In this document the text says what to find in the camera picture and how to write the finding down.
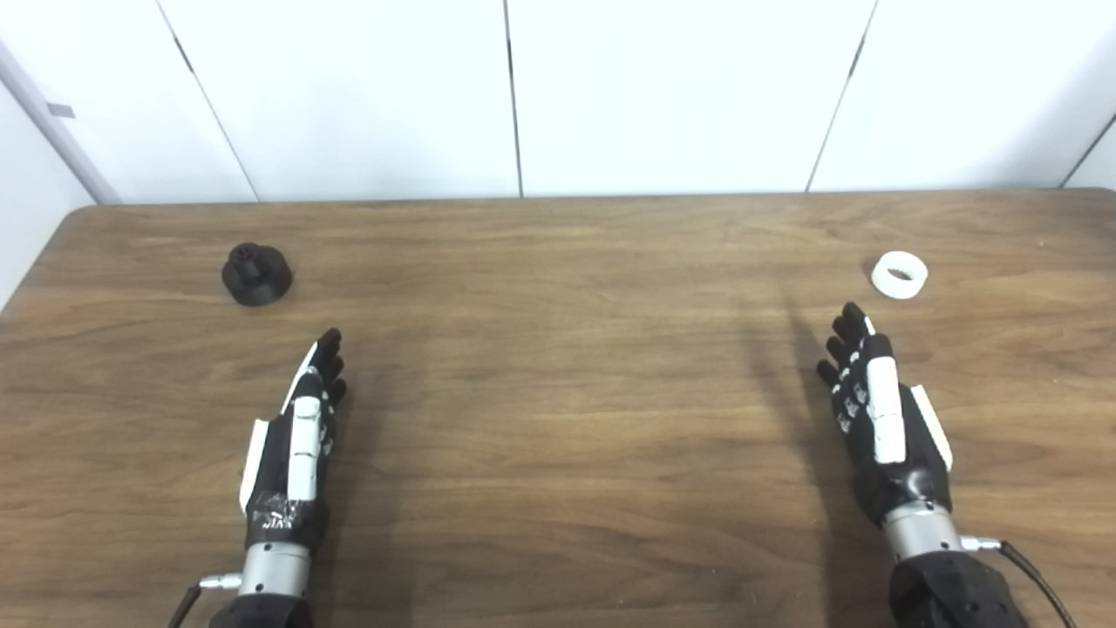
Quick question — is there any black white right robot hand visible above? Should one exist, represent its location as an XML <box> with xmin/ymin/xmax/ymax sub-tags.
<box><xmin>816</xmin><ymin>302</ymin><xmax>954</xmax><ymax>529</ymax></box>

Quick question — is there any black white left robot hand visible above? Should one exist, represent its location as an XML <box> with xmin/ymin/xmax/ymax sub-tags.
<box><xmin>239</xmin><ymin>327</ymin><xmax>349</xmax><ymax>552</ymax></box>

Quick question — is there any white plastic ring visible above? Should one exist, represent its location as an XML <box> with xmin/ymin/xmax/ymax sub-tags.
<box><xmin>871</xmin><ymin>251</ymin><xmax>929</xmax><ymax>300</ymax></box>

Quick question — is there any round black plastic part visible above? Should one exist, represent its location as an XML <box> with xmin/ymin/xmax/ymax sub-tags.
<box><xmin>221</xmin><ymin>242</ymin><xmax>294</xmax><ymax>307</ymax></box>

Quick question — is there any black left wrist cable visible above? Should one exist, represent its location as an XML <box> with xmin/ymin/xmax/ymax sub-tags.
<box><xmin>167</xmin><ymin>573</ymin><xmax>243</xmax><ymax>628</ymax></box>

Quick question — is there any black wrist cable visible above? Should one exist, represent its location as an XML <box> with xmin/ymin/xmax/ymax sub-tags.
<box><xmin>959</xmin><ymin>535</ymin><xmax>1079</xmax><ymax>628</ymax></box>
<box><xmin>167</xmin><ymin>573</ymin><xmax>243</xmax><ymax>628</ymax></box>

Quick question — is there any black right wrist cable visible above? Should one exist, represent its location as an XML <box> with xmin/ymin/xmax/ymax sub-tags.
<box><xmin>959</xmin><ymin>535</ymin><xmax>1079</xmax><ymax>628</ymax></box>

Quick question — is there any grey wall corner strip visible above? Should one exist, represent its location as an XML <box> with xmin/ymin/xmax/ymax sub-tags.
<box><xmin>0</xmin><ymin>39</ymin><xmax>121</xmax><ymax>205</ymax></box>

